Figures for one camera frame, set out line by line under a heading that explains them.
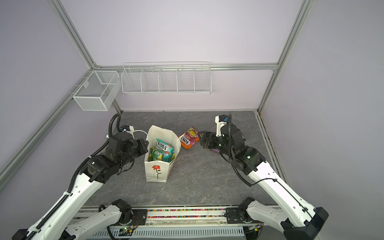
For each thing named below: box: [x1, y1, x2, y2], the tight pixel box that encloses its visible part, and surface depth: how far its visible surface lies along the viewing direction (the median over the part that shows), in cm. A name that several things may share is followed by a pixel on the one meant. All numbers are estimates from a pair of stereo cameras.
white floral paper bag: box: [144, 125, 181, 183], surface depth 76 cm
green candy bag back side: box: [149, 147, 164, 161], surface depth 80 cm
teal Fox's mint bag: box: [156, 138, 175, 163], surface depth 84 cm
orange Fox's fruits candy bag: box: [178, 127, 200, 149], surface depth 103 cm
